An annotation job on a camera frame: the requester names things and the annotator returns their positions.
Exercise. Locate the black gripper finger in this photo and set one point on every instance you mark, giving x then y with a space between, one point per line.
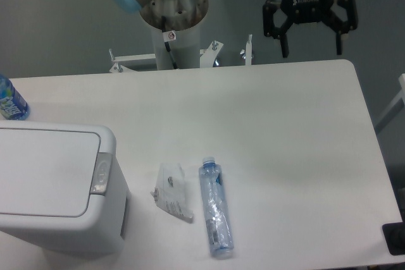
270 7
331 20

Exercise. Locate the white trash can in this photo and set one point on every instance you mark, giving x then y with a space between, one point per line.
101 228

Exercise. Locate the white trash can lid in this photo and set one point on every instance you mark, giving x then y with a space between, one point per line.
47 172

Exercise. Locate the empty clear plastic bottle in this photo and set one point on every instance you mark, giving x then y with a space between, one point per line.
215 208

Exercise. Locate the clear plastic wrapper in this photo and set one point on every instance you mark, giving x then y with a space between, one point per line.
170 192

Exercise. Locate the black clamp at table edge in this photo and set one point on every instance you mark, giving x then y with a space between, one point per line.
394 237

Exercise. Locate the blue labelled water bottle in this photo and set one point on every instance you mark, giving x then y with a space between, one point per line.
13 105

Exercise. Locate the white pedestal base frame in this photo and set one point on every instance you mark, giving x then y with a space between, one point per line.
171 53

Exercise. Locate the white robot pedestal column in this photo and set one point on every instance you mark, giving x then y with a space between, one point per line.
184 17

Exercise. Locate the white frame at right edge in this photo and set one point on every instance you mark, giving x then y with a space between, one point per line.
392 109

